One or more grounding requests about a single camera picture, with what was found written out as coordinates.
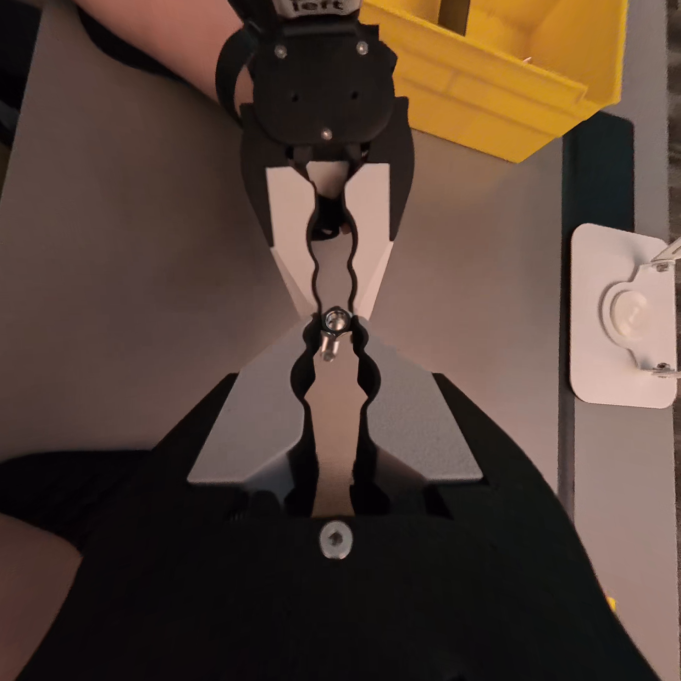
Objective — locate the person's right forearm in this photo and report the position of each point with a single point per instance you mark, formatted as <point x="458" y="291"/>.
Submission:
<point x="32" y="596"/>

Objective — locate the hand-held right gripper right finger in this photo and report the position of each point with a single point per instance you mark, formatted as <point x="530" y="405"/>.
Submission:
<point x="420" y="425"/>

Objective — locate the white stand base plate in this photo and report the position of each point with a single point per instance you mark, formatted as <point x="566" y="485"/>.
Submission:
<point x="596" y="372"/>

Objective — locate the white round disc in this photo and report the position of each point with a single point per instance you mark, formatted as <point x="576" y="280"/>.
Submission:
<point x="630" y="314"/>

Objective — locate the person's left forearm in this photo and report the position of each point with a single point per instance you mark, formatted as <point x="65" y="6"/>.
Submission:
<point x="159" y="32"/>

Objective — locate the steel hex bolt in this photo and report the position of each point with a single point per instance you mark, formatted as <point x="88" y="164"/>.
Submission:
<point x="329" y="343"/>

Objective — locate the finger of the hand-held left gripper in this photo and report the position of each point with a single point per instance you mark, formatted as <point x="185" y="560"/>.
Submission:
<point x="287" y="213"/>
<point x="375" y="213"/>

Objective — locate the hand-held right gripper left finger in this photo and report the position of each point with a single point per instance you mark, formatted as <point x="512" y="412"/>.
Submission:
<point x="250" y="425"/>

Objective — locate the dark bin divider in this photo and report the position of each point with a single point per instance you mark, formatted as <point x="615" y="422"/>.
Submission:
<point x="452" y="13"/>

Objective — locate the person's left hand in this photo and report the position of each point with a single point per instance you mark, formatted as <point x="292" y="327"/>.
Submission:
<point x="246" y="88"/>

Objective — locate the yellow plastic bin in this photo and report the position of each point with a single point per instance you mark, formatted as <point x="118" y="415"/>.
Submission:
<point x="479" y="96"/>

